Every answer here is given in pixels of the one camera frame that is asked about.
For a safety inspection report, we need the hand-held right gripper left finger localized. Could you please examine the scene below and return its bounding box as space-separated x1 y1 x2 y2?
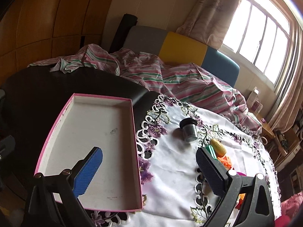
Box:
22 147 103 227

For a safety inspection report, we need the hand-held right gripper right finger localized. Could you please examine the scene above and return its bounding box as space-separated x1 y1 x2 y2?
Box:
196 147 275 227

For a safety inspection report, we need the orange cube toy block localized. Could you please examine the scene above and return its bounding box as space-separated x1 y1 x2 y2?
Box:
217 155 233 169

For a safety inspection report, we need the green toy block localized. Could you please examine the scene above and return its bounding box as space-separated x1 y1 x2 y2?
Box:
205 146 218 159

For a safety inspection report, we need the yellow egg-shaped toy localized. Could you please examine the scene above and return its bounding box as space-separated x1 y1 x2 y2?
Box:
210 139 227 157

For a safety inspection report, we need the pink-edged white cardboard box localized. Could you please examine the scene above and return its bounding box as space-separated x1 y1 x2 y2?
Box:
34 93 144 212

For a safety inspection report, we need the white embroidered floral tablecloth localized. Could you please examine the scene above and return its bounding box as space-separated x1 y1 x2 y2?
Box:
93 94 282 227

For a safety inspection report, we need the grey black cup toy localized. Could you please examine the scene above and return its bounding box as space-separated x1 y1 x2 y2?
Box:
179 117 199 143

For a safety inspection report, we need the wooden desk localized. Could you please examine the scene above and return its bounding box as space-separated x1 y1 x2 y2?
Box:
256 113 303 171

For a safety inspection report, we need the purple patterned box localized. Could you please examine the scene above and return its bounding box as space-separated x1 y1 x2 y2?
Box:
252 99 263 113

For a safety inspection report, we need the white carton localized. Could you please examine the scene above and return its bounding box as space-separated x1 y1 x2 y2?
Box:
246 87 259 106

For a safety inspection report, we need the red fabric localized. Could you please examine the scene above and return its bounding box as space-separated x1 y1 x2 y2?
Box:
280 193 303 220

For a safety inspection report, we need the pink green striped bedsheet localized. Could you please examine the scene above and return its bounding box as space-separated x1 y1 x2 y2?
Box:
28 44 263 135

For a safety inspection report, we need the beige plain curtain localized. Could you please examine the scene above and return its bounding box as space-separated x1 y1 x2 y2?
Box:
267 16 303 133

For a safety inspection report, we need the multicolour sofa chair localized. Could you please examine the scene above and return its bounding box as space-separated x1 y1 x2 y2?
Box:
123 26 240 88

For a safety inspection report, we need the window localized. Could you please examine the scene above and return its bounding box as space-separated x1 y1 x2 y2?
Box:
219 0 299 90

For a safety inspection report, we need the wooden wardrobe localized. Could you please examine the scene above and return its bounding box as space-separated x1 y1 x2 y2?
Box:
0 0 119 76

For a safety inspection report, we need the beige patterned curtain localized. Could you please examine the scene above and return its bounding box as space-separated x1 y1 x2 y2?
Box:
176 0 251 49

